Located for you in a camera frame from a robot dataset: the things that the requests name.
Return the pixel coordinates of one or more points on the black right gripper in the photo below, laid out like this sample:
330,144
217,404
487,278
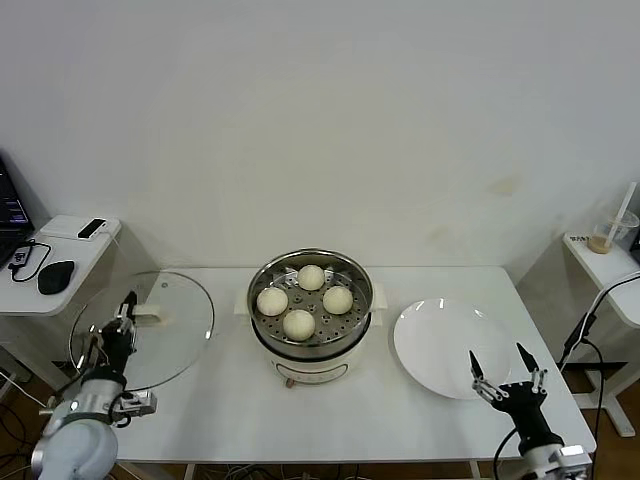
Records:
522,405

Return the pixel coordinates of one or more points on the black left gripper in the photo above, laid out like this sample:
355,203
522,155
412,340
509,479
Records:
117,350

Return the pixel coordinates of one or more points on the round glass pot lid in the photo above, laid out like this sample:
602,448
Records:
180,320

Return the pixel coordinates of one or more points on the white steamed baozi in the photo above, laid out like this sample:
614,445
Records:
310,276
272,301
299,324
337,300

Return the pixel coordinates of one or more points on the steel steamer basket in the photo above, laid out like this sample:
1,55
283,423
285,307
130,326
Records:
345,330

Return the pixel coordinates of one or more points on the white round plate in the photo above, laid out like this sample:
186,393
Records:
435,350

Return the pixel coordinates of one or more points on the black computer mouse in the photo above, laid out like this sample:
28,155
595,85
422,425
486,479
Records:
55,277

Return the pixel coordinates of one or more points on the white side table with laptop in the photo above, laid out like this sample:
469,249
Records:
20,300

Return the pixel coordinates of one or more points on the black and white phone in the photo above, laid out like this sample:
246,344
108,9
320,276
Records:
91,229

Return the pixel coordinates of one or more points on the flat white box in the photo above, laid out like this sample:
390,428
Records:
60,227

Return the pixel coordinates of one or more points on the white side table with cup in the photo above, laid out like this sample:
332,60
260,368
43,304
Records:
600,265

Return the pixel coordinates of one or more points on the black laptop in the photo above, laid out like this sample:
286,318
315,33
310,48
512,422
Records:
10,215

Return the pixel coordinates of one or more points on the clear plastic drink cup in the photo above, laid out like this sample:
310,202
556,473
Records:
597,242

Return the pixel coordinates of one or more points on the white electric cooker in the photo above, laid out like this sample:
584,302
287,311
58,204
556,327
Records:
310,367

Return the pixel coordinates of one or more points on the plastic cup with straw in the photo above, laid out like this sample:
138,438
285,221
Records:
622,205

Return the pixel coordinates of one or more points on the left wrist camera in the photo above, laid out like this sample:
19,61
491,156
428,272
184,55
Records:
140,402

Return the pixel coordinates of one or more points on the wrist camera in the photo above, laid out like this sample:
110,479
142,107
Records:
140,402
572,457

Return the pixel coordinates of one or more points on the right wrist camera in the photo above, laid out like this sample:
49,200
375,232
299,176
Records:
572,457

